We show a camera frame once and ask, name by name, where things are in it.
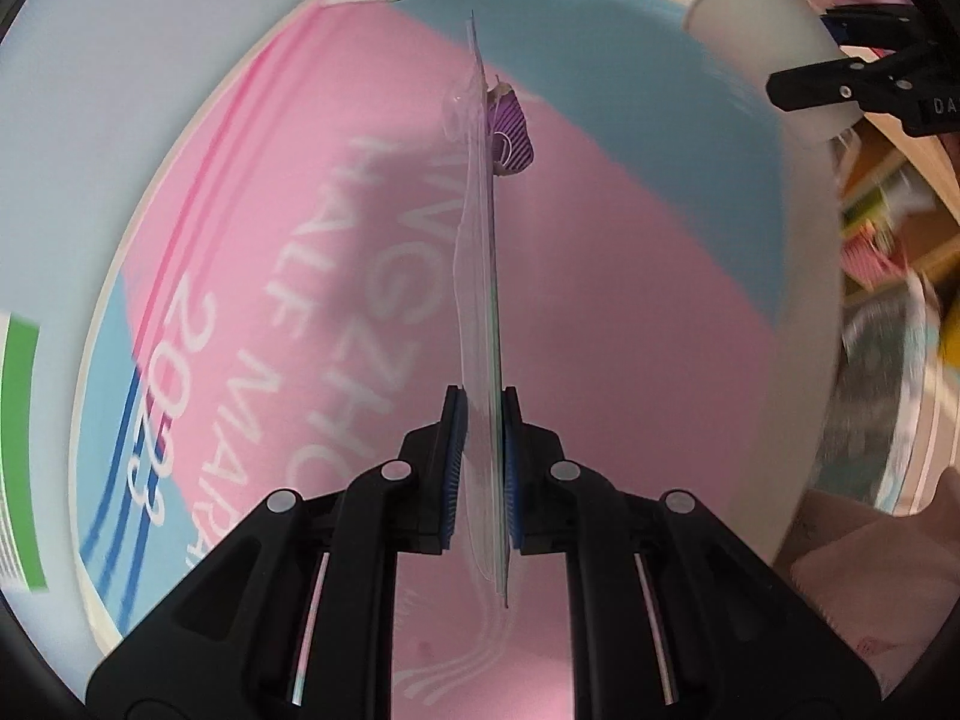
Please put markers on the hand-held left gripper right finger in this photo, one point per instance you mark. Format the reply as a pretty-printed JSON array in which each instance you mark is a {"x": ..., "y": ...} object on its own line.
[{"x": 511, "y": 465}]

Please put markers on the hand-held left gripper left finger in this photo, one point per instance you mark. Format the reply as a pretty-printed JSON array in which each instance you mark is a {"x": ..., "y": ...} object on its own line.
[{"x": 454, "y": 457}]

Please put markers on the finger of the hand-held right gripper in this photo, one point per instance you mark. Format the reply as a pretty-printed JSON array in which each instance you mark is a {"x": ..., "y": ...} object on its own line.
[
  {"x": 862, "y": 19},
  {"x": 825, "y": 86}
]

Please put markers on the white paper cup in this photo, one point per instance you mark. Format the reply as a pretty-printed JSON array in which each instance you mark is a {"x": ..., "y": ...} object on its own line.
[{"x": 757, "y": 37}]

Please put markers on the clear purple blister pack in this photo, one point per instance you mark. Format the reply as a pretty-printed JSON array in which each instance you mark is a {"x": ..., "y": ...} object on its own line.
[{"x": 480, "y": 277}]

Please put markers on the pink plastic basket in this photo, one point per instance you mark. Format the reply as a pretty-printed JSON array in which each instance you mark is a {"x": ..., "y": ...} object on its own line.
[{"x": 866, "y": 255}]

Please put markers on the patterned blue storage box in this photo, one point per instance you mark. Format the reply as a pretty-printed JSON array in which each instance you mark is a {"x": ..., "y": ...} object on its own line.
[{"x": 877, "y": 390}]

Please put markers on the person's pink clothed leg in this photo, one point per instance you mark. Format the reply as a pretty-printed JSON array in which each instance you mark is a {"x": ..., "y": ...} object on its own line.
[{"x": 862, "y": 577}]

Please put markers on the green striped poster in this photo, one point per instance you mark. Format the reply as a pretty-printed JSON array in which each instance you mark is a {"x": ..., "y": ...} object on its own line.
[{"x": 19, "y": 450}]

